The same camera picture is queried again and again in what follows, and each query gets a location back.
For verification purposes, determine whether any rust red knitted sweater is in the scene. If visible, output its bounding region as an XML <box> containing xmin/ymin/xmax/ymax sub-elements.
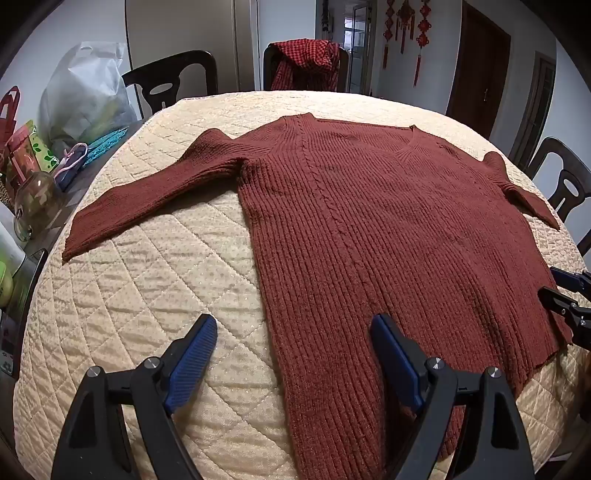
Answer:
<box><xmin>62</xmin><ymin>114</ymin><xmax>573</xmax><ymax>462</ymax></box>

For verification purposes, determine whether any red gift bag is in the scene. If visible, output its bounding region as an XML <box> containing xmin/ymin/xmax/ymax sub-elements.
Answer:
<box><xmin>0</xmin><ymin>85</ymin><xmax>21</xmax><ymax>153</ymax></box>

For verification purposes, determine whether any red checked cloth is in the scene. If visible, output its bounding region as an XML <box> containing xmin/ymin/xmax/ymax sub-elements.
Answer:
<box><xmin>269</xmin><ymin>40</ymin><xmax>342</xmax><ymax>92</ymax></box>

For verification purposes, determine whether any pink purple pouch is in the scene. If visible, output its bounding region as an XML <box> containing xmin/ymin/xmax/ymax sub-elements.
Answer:
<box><xmin>53</xmin><ymin>143</ymin><xmax>88</xmax><ymax>190</ymax></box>

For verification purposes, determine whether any white plastic bag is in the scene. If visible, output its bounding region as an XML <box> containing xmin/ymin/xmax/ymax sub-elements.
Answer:
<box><xmin>38</xmin><ymin>41</ymin><xmax>139</xmax><ymax>146</ymax></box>

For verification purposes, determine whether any teal mesh net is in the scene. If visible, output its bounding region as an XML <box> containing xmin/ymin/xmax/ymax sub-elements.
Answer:
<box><xmin>83</xmin><ymin>127</ymin><xmax>130</xmax><ymax>162</ymax></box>

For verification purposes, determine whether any dark wooden chair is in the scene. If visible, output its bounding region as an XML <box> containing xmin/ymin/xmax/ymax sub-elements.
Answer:
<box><xmin>526</xmin><ymin>136</ymin><xmax>591</xmax><ymax>259</ymax></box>
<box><xmin>263</xmin><ymin>41</ymin><xmax>349</xmax><ymax>93</ymax></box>
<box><xmin>121</xmin><ymin>50</ymin><xmax>219</xmax><ymax>121</ymax></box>

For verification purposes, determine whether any green round container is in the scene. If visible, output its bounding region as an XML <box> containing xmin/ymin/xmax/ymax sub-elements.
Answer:
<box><xmin>0</xmin><ymin>258</ymin><xmax>14</xmax><ymax>306</ymax></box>

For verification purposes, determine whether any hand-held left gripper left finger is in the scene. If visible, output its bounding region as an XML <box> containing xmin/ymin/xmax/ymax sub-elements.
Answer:
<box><xmin>51</xmin><ymin>314</ymin><xmax>219</xmax><ymax>480</ymax></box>

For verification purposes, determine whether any beige quilted blanket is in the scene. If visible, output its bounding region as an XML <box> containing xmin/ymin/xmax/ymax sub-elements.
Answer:
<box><xmin>13</xmin><ymin>90</ymin><xmax>591</xmax><ymax>480</ymax></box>

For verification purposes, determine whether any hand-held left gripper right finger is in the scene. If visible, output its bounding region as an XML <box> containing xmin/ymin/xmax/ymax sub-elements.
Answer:
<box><xmin>369</xmin><ymin>314</ymin><xmax>539</xmax><ymax>480</ymax></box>

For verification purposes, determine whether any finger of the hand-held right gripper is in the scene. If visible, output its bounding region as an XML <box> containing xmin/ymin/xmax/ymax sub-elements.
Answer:
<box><xmin>549</xmin><ymin>266</ymin><xmax>591</xmax><ymax>292</ymax></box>
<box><xmin>538</xmin><ymin>286</ymin><xmax>591</xmax><ymax>349</ymax></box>

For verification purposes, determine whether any red hanging knot ornament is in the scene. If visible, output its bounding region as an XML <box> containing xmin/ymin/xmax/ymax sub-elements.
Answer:
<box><xmin>397</xmin><ymin>0</ymin><xmax>416</xmax><ymax>55</ymax></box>
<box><xmin>382</xmin><ymin>0</ymin><xmax>397</xmax><ymax>70</ymax></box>
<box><xmin>414</xmin><ymin>0</ymin><xmax>432</xmax><ymax>88</ymax></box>

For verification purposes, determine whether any brown wooden door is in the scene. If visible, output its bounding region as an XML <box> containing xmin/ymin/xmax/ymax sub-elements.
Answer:
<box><xmin>445</xmin><ymin>23</ymin><xmax>512</xmax><ymax>139</ymax></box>

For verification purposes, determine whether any pink bottle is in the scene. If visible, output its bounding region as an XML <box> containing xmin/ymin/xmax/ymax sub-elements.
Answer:
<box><xmin>7</xmin><ymin>138</ymin><xmax>38</xmax><ymax>188</ymax></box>

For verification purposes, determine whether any glass jar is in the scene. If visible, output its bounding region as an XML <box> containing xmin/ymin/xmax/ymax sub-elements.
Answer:
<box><xmin>13</xmin><ymin>172</ymin><xmax>63</xmax><ymax>241</ymax></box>

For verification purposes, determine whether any brown framed door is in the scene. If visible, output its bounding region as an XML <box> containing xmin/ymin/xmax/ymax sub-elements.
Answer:
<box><xmin>508</xmin><ymin>51</ymin><xmax>557</xmax><ymax>167</ymax></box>

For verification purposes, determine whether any green floral box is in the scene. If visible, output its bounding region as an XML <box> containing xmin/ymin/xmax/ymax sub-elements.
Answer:
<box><xmin>9</xmin><ymin>120</ymin><xmax>58</xmax><ymax>185</ymax></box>

